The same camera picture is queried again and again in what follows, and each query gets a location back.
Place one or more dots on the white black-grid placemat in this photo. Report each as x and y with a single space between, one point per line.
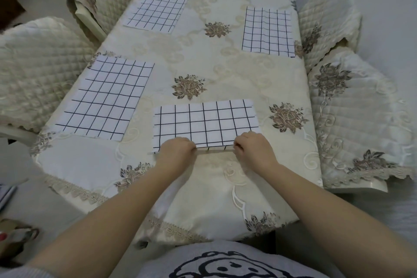
267 31
107 98
158 10
203 124

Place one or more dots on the brown bag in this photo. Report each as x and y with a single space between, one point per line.
14 235

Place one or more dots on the person's left forearm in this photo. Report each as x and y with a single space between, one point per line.
107 212

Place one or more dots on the person's grey printed shirt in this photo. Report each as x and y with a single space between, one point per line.
228 261

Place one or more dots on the cream floral embroidered tablecloth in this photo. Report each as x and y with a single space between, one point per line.
208 72

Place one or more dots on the person's left fingers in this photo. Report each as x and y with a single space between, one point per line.
190 146

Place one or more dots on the person's left hand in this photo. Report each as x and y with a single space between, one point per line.
174 154

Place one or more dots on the person's right fingers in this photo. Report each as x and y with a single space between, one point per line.
240 144

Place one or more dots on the person's right forearm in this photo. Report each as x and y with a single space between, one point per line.
332 219

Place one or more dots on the person's right hand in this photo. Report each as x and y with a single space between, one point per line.
257 150

